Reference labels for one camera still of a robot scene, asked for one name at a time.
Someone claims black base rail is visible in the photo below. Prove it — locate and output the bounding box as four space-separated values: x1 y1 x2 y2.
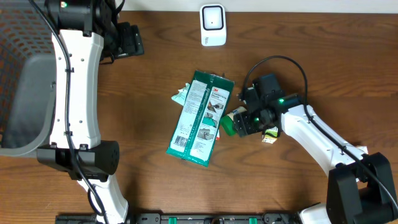
55 212 302 224

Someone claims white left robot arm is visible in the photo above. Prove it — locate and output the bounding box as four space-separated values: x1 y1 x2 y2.
37 0 144 223

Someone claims light green tissue pack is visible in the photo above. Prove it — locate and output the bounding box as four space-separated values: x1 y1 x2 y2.
171 83 190 106

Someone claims small orange box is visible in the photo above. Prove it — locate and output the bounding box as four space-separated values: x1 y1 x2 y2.
356 146 368 154

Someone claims green lid white jar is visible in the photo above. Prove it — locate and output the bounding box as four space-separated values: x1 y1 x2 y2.
220 106 246 136

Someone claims white barcode scanner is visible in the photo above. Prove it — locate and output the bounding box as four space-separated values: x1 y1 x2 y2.
200 4 227 47

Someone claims grey plastic basket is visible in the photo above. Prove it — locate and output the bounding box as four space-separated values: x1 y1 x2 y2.
1 1 56 157

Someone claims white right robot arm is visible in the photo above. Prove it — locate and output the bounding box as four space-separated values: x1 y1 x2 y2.
233 74 397 223

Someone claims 3M gloves package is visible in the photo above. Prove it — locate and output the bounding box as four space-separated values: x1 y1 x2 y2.
166 70 234 167

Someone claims green tea carton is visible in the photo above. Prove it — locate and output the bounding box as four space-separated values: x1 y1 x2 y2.
262 126 279 144

